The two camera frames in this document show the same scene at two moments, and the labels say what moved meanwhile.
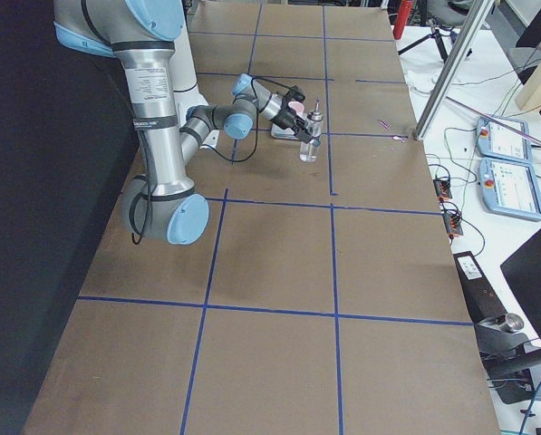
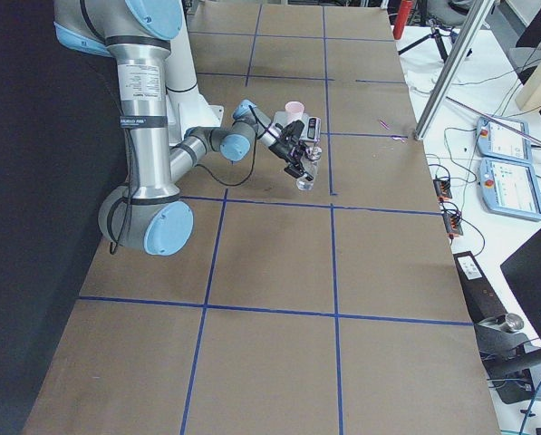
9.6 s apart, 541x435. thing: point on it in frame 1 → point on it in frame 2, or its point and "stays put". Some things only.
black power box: (483, 303) stays put
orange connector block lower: (453, 225) stays put
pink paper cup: (298, 107) stays put
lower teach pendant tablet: (509, 188) stays put
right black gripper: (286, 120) → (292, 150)
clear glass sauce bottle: (310, 149) → (309, 164)
